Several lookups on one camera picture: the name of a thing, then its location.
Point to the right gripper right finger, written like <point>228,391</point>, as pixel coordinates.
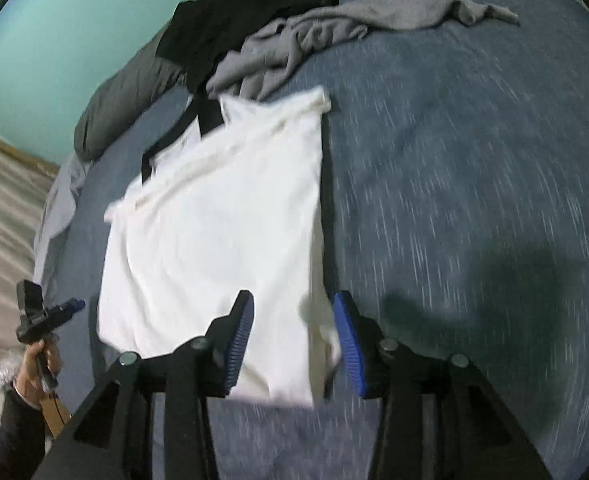
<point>439,419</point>

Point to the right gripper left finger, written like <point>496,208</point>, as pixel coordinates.
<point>110,436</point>

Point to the white black-collared polo shirt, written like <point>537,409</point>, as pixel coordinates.
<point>228,200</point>

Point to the person's left forearm black sleeve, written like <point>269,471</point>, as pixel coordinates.
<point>22,436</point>

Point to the person's left hand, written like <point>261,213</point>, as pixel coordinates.
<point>28,383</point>

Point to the light grey blanket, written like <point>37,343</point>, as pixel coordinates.
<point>57,215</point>

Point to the cardboard box clutter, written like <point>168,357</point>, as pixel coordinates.
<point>55,414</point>

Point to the beige curtain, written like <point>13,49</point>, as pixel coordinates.
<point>23,191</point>

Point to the wooden pole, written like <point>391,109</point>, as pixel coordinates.
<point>42,166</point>

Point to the grey knit sweater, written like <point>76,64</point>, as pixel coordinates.
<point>269,57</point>

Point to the black garment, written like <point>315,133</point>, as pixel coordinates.
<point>202,32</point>

